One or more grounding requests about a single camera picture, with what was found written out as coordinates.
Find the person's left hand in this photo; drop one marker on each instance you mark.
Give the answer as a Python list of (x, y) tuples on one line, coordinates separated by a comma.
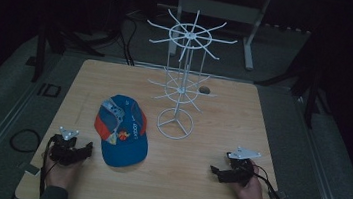
[(62, 173)]

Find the small dark round stone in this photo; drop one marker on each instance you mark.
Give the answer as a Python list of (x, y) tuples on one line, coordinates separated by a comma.
[(204, 89)]

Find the person's right hand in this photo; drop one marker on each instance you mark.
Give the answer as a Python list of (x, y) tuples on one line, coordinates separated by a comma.
[(251, 188)]

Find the black tripod stand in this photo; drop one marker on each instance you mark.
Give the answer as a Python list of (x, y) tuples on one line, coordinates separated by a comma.
[(311, 91), (40, 50)]

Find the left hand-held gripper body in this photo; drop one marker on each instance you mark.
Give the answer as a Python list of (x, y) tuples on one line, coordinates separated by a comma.
[(62, 148)]

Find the white metal table frame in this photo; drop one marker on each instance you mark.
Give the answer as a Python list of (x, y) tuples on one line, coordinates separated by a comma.
[(221, 9)]

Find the blue and orange baseball cap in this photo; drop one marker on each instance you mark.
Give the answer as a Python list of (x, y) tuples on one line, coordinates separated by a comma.
[(123, 133)]

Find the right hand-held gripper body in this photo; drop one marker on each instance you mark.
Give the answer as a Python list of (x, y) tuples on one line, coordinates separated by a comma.
[(240, 168)]

